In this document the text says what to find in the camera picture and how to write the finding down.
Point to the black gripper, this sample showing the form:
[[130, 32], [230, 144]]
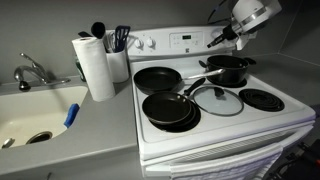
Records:
[[230, 33]]

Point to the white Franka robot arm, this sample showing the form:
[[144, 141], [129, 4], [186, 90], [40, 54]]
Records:
[[255, 13]]

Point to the white stove knob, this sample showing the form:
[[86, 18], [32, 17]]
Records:
[[139, 43], [151, 42]]

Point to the white electric stove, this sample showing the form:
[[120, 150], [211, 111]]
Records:
[[220, 133]]

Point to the black cooking pot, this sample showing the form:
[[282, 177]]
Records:
[[226, 68]]

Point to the black burner under pot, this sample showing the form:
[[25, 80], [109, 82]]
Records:
[[241, 83]]

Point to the glass pot lid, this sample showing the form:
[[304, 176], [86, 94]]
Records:
[[217, 101]]

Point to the large black frying pan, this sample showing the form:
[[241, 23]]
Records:
[[156, 79]]

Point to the bare black coil burner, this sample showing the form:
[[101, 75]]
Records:
[[261, 100]]

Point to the small black frying pan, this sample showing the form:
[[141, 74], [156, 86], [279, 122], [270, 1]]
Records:
[[166, 107]]

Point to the black burner under small pan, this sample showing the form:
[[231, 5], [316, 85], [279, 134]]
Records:
[[186, 125]]

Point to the blue slotted spatula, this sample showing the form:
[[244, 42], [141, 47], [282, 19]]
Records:
[[122, 35]]

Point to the white utensil holder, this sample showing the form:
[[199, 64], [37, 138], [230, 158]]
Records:
[[117, 66]]

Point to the metal whisk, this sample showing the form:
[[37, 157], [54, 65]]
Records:
[[110, 41]]

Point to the black ladle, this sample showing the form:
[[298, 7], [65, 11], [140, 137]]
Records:
[[98, 30]]

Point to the white paper towel roll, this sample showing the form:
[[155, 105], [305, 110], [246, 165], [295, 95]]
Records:
[[96, 70]]

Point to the white dish towel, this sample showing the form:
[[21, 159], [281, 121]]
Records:
[[226, 166]]

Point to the green bottle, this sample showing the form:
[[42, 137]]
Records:
[[80, 70]]

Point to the chrome faucet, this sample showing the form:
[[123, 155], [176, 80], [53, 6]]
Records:
[[33, 70]]

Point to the black sink sprayer knob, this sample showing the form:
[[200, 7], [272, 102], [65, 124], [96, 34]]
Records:
[[24, 86]]

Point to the cream kitchen sink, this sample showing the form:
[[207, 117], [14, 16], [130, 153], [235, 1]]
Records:
[[30, 110]]

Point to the metal sink drain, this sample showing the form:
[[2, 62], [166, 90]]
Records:
[[39, 137]]

